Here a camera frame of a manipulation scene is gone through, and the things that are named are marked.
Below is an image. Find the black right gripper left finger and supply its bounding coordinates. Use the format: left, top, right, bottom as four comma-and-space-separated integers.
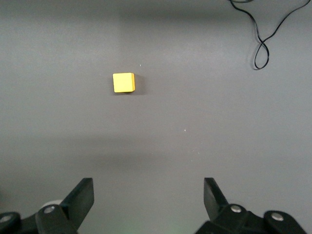
0, 177, 95, 234

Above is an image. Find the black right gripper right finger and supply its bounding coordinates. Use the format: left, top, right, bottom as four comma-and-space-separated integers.
195, 177, 308, 234

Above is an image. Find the yellow cube block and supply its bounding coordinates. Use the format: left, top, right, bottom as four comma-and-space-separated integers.
112, 72, 136, 94

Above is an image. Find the loose thin black cable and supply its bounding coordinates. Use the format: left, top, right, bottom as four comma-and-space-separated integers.
229, 0, 311, 71

